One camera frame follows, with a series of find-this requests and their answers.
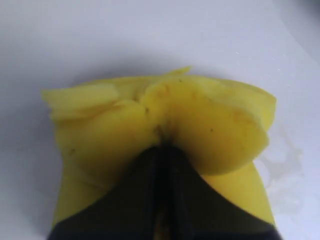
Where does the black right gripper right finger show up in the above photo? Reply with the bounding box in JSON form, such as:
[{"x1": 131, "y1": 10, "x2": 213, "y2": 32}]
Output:
[{"x1": 162, "y1": 146, "x2": 281, "y2": 240}]

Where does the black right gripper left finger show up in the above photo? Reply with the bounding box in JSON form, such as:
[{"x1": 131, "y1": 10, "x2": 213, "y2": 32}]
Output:
[{"x1": 48, "y1": 147, "x2": 159, "y2": 240}]

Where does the yellow sponge block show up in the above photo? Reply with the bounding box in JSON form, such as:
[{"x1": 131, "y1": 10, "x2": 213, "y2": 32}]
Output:
[{"x1": 42, "y1": 67, "x2": 277, "y2": 224}]

